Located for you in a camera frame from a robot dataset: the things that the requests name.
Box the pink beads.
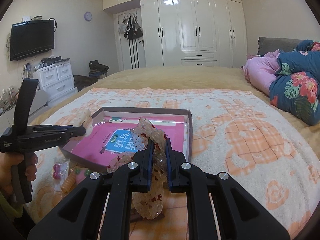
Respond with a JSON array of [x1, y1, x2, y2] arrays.
[[52, 157, 70, 184]]

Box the sheer red-flowered hair scrunchie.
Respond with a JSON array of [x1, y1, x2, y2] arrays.
[[106, 116, 169, 220]]

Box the person's left hand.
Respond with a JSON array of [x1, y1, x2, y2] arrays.
[[0, 153, 38, 198]]

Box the brown cardboard box lid tray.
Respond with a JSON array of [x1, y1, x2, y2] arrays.
[[59, 107, 193, 172]]

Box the white plastic drawer unit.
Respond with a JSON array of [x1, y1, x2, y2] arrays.
[[33, 59, 78, 107]]

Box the pink book in tray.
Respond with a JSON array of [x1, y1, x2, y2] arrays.
[[64, 115, 187, 167]]

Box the dark clothes pile on stool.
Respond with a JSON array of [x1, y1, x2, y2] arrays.
[[73, 60, 110, 92]]

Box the blue floral quilt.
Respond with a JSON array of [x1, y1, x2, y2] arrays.
[[269, 40, 320, 126]]

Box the tan bed cover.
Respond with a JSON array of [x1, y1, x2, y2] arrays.
[[30, 65, 320, 153]]

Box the pink quilt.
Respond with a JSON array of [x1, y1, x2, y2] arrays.
[[243, 49, 280, 95]]

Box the bags hanging on door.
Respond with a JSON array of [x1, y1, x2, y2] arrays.
[[119, 15, 143, 41]]

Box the grey headboard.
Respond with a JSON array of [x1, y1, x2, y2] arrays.
[[258, 36, 301, 55]]

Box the white glossy wardrobe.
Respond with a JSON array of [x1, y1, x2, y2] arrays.
[[103, 0, 247, 69]]

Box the pink fluffy green-bead hair tie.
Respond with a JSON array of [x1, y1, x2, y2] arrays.
[[71, 167, 92, 184]]

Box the black wall television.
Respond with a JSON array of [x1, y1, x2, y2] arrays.
[[9, 20, 55, 61]]

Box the purple wall clock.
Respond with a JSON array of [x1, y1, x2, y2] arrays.
[[84, 11, 92, 22]]

